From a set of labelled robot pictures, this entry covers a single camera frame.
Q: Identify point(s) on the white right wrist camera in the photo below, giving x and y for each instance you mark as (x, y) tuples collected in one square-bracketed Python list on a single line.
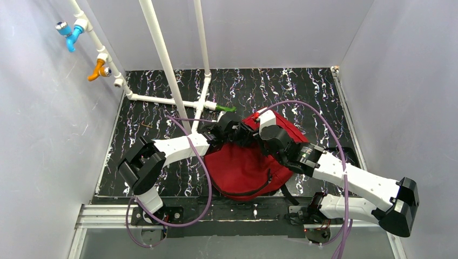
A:
[(264, 118)]

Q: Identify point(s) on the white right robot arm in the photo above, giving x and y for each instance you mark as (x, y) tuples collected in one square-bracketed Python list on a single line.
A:
[(392, 204)]

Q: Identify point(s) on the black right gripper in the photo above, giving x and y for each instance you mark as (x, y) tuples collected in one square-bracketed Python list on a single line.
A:
[(280, 145)]

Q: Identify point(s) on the orange faucet valve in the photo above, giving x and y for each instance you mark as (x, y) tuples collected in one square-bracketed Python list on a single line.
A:
[(100, 70)]

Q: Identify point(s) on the white PVC pipe frame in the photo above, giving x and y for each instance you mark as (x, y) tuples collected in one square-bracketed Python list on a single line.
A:
[(190, 112)]

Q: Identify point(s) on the blue faucet valve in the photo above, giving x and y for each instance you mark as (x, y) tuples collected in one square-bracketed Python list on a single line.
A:
[(72, 34)]

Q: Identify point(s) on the red student backpack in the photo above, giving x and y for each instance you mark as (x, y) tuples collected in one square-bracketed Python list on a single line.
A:
[(244, 173)]

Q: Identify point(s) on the aluminium rail frame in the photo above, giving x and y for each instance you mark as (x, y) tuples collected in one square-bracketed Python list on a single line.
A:
[(220, 219)]

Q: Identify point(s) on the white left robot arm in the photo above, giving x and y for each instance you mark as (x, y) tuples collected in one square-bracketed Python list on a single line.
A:
[(143, 163)]

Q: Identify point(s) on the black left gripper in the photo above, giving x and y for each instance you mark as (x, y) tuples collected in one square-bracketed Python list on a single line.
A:
[(222, 130)]

